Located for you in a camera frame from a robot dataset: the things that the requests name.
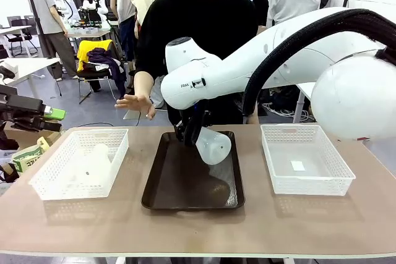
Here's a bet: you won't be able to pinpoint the translucent white conical flask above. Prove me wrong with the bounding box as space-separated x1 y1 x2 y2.
69 143 113 189
194 130 232 166

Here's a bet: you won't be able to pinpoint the mannequin in grey tank top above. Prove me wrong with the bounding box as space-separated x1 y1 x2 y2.
110 0 137 61

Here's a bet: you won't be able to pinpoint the right arm black cable sleeve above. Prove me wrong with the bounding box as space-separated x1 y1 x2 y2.
243 9 396 116

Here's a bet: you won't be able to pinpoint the black metal chair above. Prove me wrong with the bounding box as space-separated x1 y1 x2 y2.
77 67 124 104

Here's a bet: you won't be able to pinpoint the black light stand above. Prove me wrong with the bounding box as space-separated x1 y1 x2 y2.
25 0 41 42

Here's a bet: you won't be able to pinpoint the white perforated plastic basket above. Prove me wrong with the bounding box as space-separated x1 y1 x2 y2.
260 124 356 196
28 128 129 200

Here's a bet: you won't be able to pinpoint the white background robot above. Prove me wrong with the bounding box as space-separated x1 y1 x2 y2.
82 0 108 22

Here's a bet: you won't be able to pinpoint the yellow cloth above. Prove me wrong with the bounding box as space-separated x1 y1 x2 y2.
76 40 114 73

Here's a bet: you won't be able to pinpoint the brown cardboard box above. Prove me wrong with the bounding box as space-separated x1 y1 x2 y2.
2 121 62 150

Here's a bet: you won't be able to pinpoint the dark purple clothes pile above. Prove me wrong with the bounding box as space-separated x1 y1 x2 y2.
87 47 126 92

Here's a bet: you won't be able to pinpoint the person's right forearm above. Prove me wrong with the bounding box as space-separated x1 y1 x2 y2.
133 70 155 101

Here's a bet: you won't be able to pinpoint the man in grey t-shirt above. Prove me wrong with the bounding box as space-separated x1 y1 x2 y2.
30 0 78 79

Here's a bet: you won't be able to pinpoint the dark brown plastic tray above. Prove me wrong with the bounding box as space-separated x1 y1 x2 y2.
141 130 246 212

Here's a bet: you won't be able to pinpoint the person's left forearm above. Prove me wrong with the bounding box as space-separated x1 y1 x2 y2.
249 100 260 125

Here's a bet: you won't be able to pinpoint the person in black shirt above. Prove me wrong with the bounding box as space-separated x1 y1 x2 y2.
134 0 259 126

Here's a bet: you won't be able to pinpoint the white floor cables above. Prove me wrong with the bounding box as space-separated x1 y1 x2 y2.
259 100 310 122

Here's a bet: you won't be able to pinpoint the wooden top equipment table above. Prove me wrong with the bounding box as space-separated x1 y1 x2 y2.
66 27 112 40

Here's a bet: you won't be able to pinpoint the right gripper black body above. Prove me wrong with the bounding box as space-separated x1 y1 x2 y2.
178 103 213 129

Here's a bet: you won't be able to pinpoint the black office chair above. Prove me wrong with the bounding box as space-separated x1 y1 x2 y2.
4 15 40 57

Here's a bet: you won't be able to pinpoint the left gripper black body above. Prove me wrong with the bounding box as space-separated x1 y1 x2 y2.
0 84 18 132

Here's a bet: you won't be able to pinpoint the person's right hand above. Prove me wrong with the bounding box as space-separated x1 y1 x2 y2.
114 93 157 121

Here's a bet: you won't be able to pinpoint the white side table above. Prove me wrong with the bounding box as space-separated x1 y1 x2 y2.
0 56 62 98

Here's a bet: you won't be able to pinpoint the green and white paper bag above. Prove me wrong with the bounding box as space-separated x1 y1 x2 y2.
12 136 50 174

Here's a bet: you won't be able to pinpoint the white far table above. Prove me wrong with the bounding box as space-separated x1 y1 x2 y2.
0 25 33 57

